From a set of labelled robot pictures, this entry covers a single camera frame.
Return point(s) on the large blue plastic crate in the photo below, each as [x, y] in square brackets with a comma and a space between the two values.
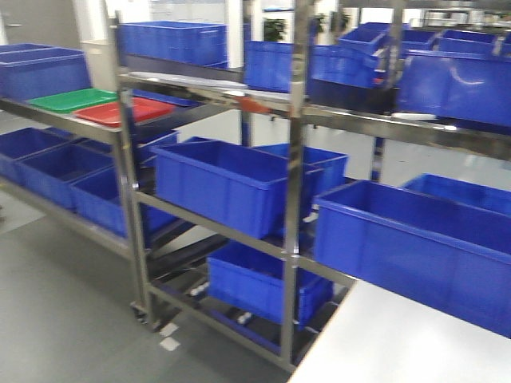
[242, 188]

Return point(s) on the stainless steel shelving rack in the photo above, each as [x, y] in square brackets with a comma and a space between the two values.
[177, 80]

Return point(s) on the blue crate bottom shelf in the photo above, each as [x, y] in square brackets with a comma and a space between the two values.
[253, 281]

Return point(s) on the blue crate shelf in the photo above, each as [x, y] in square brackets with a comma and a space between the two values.
[188, 42]
[253, 281]
[447, 255]

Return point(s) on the red plastic tray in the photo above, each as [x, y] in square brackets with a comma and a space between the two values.
[109, 114]

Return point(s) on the blue crate top shelf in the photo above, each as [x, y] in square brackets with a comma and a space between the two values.
[188, 42]

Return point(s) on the green plastic tray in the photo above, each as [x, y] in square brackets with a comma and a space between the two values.
[65, 103]

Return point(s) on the blue crate right shelf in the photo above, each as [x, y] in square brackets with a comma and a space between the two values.
[447, 255]

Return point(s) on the blue crate upper left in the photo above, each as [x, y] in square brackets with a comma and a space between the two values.
[33, 73]

